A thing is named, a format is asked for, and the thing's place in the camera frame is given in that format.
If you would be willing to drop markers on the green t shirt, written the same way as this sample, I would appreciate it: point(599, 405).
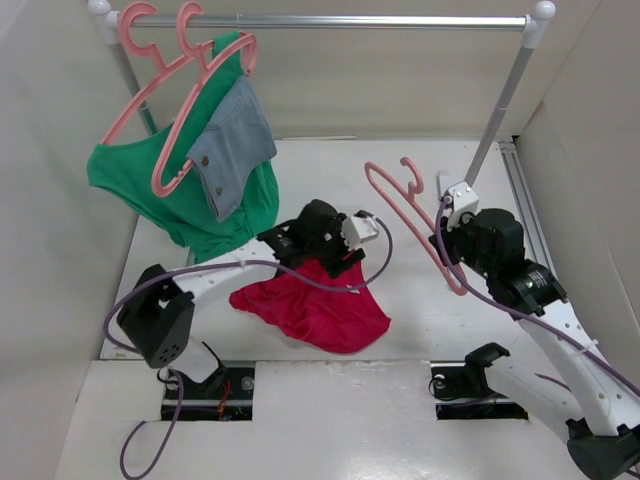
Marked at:
point(126, 171)

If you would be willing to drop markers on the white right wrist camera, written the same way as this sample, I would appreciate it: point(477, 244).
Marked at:
point(462, 199)

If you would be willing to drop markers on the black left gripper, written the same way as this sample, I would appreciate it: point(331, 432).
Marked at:
point(334, 265)

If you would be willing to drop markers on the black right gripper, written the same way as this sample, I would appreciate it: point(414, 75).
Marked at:
point(468, 225)

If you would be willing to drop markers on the blue denim garment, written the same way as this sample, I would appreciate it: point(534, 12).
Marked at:
point(236, 140)

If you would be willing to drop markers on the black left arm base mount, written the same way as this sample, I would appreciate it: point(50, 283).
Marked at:
point(231, 401)

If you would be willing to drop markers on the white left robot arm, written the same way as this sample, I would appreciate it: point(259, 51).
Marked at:
point(157, 315)

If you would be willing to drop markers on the metal clothes rack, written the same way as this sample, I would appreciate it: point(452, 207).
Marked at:
point(139, 71)

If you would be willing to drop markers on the aluminium rail right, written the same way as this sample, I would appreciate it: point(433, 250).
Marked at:
point(536, 245)

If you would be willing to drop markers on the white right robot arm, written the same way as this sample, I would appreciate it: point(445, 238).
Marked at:
point(595, 412)

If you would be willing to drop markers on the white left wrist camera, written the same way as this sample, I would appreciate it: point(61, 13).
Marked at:
point(359, 229)

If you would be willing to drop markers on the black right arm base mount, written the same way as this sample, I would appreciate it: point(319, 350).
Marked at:
point(461, 391)

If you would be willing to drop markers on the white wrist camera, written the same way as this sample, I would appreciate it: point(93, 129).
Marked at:
point(359, 229)
point(462, 199)

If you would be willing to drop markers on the red t shirt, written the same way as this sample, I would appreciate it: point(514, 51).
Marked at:
point(339, 323)

